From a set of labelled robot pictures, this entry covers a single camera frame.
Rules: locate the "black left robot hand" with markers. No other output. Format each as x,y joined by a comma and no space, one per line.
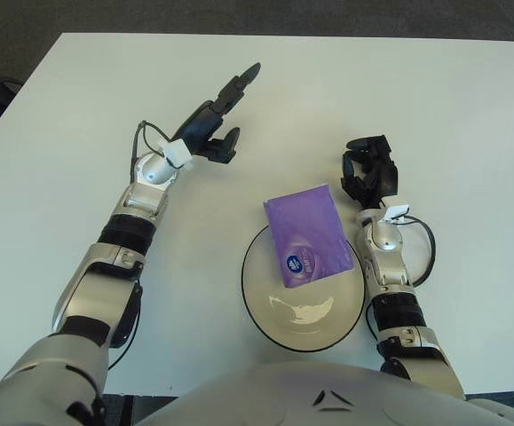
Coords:
203,122

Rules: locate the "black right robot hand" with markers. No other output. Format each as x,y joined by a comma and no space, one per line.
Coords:
383,175

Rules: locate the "purple tissue paper pack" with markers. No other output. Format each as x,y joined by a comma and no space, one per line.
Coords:
307,235

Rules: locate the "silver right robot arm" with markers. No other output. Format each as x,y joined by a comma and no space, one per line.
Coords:
389,275

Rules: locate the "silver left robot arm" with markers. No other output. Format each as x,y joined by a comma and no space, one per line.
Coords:
105,266

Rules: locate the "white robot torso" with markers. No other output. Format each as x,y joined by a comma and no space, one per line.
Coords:
283,395

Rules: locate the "black table leg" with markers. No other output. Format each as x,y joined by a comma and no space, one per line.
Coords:
128,412

